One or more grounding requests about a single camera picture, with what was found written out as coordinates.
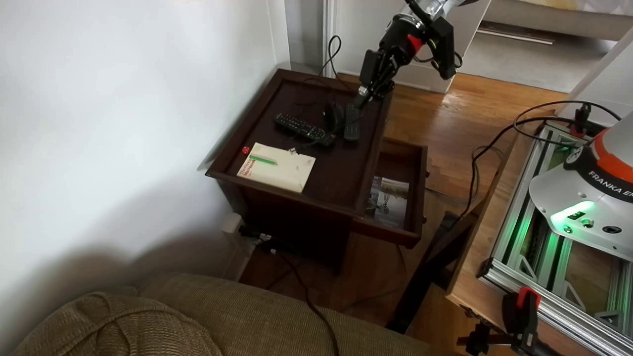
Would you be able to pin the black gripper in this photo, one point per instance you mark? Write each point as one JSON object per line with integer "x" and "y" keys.
{"x": 403, "y": 42}

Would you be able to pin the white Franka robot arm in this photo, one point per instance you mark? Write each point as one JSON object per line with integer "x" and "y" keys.
{"x": 587, "y": 199}

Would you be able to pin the wooden cabinet drawer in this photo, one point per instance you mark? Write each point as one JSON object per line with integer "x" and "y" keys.
{"x": 417, "y": 191}

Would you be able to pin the dark wooden cabinet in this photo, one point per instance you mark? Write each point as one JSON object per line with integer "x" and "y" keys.
{"x": 290, "y": 199}

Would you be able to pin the black remote control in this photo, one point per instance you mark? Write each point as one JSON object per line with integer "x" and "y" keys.
{"x": 356, "y": 125}
{"x": 306, "y": 129}

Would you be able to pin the Iowa Nebraska map brochure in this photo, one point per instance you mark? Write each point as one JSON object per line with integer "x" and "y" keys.
{"x": 389, "y": 211}

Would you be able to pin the cream paper notepad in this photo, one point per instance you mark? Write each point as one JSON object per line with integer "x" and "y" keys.
{"x": 278, "y": 171}

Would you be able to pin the green pen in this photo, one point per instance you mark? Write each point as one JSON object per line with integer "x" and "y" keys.
{"x": 265, "y": 161}

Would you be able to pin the small red object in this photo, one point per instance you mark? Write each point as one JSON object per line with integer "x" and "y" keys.
{"x": 247, "y": 149}

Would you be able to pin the black stand leg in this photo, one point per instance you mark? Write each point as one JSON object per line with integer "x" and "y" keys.
{"x": 429, "y": 270}

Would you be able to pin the light wooden stand board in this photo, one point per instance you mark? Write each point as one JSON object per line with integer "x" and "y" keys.
{"x": 472, "y": 264}

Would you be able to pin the olive fabric sofa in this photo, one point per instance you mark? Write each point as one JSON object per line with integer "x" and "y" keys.
{"x": 265, "y": 323}

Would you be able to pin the red black clamp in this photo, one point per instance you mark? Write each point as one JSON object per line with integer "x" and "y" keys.
{"x": 524, "y": 309}

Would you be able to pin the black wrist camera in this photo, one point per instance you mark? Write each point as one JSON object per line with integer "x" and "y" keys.
{"x": 445, "y": 46}

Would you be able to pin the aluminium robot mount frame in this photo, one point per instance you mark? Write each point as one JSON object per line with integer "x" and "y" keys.
{"x": 547, "y": 309}

